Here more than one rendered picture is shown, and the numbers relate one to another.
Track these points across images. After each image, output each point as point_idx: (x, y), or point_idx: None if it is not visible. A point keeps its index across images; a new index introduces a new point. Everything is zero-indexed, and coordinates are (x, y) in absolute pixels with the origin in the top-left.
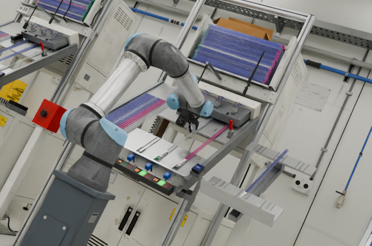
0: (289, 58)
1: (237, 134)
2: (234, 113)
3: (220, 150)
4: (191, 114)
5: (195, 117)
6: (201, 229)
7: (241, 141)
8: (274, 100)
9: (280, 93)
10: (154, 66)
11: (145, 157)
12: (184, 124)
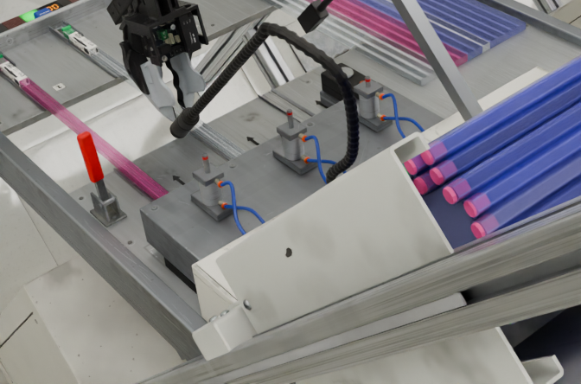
0: (355, 272)
1: (98, 227)
2: (192, 197)
3: (17, 161)
4: (129, 8)
5: (120, 25)
6: (53, 362)
7: (115, 290)
8: (207, 343)
9: (250, 374)
10: None
11: (74, 3)
12: (111, 16)
